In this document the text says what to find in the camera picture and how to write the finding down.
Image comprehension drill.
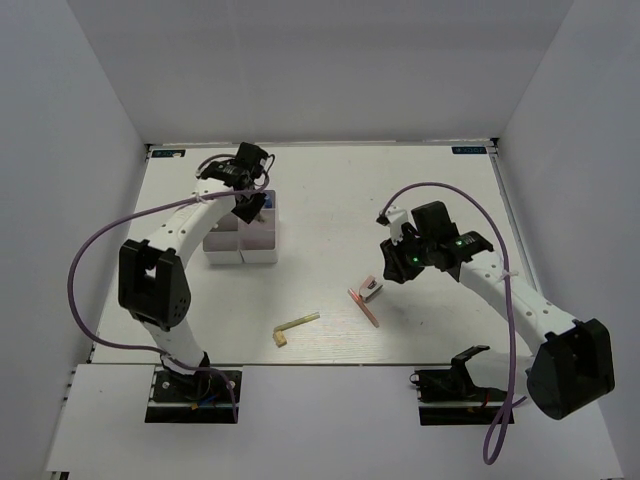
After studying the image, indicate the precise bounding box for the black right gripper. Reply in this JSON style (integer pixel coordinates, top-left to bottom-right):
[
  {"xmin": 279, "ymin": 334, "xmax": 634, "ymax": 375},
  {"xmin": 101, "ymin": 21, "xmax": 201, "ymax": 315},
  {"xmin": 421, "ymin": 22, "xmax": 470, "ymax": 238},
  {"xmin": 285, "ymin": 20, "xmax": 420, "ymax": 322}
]
[{"xmin": 380, "ymin": 228, "xmax": 435, "ymax": 284}]

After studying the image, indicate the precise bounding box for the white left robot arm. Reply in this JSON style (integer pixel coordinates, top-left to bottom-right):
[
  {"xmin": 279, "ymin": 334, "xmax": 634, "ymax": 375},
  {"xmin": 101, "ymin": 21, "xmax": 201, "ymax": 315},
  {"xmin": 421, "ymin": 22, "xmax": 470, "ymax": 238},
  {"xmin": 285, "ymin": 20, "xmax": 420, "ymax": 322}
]
[{"xmin": 118, "ymin": 142, "xmax": 275, "ymax": 399}]

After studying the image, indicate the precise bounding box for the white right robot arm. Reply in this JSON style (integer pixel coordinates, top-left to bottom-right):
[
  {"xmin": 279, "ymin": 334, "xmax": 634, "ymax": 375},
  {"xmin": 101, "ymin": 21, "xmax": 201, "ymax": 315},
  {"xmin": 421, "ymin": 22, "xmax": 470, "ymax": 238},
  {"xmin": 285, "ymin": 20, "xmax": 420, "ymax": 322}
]
[{"xmin": 377, "ymin": 201, "xmax": 615, "ymax": 420}]

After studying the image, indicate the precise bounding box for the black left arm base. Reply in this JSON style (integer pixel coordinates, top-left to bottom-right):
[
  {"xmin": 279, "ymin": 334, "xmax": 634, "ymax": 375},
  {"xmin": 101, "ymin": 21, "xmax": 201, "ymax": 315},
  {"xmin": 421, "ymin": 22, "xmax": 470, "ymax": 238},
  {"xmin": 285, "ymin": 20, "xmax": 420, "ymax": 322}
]
[{"xmin": 144, "ymin": 367, "xmax": 242, "ymax": 425}]

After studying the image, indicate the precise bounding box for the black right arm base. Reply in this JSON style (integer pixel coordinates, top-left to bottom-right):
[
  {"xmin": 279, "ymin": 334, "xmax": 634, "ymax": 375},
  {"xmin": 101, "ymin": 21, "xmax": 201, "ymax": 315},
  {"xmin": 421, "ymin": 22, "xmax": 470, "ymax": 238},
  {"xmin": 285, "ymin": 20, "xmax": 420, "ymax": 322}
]
[{"xmin": 409, "ymin": 345, "xmax": 507, "ymax": 426}]

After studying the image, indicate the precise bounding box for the white right organizer tray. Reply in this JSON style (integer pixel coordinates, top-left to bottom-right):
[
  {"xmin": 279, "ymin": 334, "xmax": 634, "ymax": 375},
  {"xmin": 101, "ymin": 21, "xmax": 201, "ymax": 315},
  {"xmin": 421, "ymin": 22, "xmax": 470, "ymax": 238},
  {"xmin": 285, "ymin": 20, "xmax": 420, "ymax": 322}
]
[{"xmin": 239, "ymin": 190, "xmax": 279, "ymax": 265}]

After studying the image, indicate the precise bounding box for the white organizer tray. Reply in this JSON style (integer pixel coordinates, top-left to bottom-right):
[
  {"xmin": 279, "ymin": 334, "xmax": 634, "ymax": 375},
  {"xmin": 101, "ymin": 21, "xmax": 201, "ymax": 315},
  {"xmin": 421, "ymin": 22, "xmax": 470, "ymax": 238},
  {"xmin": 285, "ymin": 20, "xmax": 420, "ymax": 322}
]
[
  {"xmin": 202, "ymin": 214, "xmax": 243, "ymax": 266},
  {"xmin": 239, "ymin": 190, "xmax": 279, "ymax": 265}
]

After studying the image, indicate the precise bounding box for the white left organizer tray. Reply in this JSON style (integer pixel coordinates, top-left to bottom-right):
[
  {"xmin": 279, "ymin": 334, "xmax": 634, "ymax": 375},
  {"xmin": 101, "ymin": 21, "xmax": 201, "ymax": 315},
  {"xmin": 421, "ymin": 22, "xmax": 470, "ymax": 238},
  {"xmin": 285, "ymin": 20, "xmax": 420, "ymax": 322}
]
[{"xmin": 202, "ymin": 214, "xmax": 243, "ymax": 266}]

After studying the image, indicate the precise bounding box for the left corner label sticker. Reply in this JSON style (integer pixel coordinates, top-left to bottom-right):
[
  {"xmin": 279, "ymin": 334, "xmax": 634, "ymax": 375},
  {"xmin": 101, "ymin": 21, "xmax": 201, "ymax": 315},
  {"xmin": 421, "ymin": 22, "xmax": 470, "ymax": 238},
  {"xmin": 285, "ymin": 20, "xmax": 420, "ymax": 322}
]
[{"xmin": 151, "ymin": 149, "xmax": 186, "ymax": 158}]

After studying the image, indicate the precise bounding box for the corner label sticker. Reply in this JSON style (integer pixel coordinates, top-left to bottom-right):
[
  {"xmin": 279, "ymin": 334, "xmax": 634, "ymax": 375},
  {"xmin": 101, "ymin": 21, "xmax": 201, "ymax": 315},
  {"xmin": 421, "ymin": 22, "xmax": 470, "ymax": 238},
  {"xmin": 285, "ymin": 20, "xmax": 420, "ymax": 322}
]
[
  {"xmin": 151, "ymin": 149, "xmax": 186, "ymax": 158},
  {"xmin": 451, "ymin": 146, "xmax": 487, "ymax": 155}
]

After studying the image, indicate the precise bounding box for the pink lead refill tube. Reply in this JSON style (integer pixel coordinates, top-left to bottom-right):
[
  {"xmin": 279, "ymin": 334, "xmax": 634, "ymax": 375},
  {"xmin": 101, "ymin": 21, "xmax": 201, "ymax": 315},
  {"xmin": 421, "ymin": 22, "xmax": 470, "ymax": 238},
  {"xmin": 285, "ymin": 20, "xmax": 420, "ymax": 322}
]
[{"xmin": 347, "ymin": 288, "xmax": 380, "ymax": 328}]

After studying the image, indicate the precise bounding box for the right corner label sticker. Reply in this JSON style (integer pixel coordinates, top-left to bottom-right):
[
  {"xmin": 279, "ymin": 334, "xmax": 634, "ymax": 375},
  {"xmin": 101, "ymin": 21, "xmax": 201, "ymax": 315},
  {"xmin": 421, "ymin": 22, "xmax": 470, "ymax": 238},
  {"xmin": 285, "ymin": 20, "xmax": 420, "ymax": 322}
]
[{"xmin": 451, "ymin": 146, "xmax": 487, "ymax": 155}]

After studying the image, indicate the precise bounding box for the yellow lead refill tube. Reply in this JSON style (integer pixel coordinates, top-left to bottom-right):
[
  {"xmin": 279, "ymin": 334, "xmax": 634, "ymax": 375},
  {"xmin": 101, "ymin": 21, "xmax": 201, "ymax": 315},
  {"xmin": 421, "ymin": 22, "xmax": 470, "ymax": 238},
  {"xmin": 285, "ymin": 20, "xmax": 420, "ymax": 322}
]
[{"xmin": 273, "ymin": 312, "xmax": 320, "ymax": 332}]

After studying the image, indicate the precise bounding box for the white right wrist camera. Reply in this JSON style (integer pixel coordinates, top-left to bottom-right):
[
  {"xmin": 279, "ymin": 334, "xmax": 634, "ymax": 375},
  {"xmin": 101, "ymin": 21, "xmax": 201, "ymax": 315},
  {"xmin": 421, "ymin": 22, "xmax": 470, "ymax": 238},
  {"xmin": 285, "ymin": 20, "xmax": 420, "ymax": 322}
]
[{"xmin": 376, "ymin": 205, "xmax": 409, "ymax": 245}]

